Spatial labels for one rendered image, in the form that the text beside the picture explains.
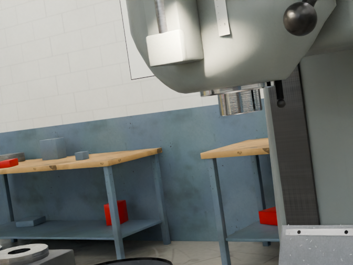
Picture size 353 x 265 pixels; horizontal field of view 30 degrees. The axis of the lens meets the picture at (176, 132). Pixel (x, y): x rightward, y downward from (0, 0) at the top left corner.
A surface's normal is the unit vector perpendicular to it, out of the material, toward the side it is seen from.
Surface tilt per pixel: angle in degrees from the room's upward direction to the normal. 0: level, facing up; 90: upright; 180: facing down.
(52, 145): 90
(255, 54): 119
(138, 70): 90
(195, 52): 90
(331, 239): 63
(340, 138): 90
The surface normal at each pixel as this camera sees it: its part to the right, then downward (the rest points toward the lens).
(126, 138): -0.57, 0.12
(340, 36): -0.44, 0.56
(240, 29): -0.08, 0.30
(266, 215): -0.81, 0.14
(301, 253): -0.57, -0.33
